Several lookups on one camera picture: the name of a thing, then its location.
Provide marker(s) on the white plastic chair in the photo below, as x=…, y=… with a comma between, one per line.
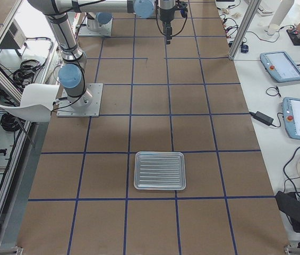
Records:
x=36, y=103

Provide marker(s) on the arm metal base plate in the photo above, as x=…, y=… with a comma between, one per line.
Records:
x=87, y=105
x=92, y=28

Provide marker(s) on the white cylinder stand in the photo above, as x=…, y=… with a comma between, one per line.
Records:
x=278, y=17

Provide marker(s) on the upper blue teach pendant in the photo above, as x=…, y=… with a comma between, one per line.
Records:
x=280, y=66

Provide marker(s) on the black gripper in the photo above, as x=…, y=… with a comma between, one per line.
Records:
x=166, y=14

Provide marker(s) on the aluminium frame post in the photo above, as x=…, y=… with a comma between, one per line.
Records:
x=245, y=23

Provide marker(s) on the black power adapter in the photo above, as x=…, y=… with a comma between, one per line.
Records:
x=263, y=118

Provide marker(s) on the black bag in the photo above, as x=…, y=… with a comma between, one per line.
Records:
x=288, y=205

